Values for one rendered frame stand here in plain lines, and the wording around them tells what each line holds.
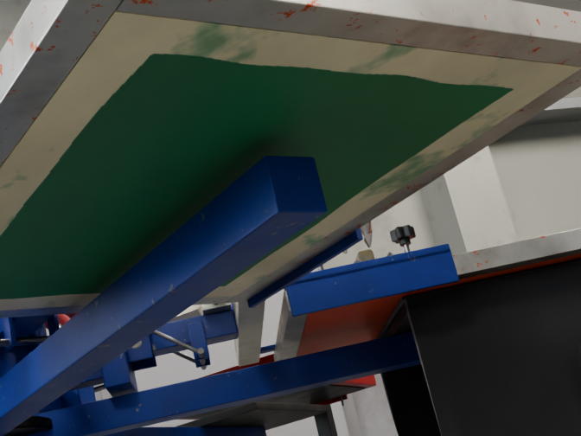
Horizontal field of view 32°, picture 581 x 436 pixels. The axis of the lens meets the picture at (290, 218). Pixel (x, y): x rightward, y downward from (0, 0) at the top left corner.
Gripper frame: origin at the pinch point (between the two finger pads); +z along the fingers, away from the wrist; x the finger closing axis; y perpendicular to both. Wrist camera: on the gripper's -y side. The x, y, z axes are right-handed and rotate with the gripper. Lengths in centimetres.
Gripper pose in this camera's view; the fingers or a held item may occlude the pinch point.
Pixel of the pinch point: (355, 246)
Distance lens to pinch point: 208.6
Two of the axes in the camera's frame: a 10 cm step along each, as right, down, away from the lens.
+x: 9.7, -2.4, 1.0
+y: 0.2, -3.1, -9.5
